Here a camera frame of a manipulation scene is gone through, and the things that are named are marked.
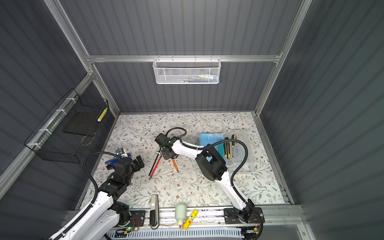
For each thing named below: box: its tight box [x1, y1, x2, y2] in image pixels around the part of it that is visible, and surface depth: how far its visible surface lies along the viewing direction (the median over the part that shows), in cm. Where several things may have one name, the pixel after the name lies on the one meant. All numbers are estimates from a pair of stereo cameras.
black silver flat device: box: [149, 194, 160, 230], surface depth 73 cm
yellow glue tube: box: [183, 209, 199, 230], surface depth 73 cm
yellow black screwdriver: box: [231, 134, 237, 149], surface depth 93 cm
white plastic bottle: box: [175, 204, 187, 230], surface depth 71 cm
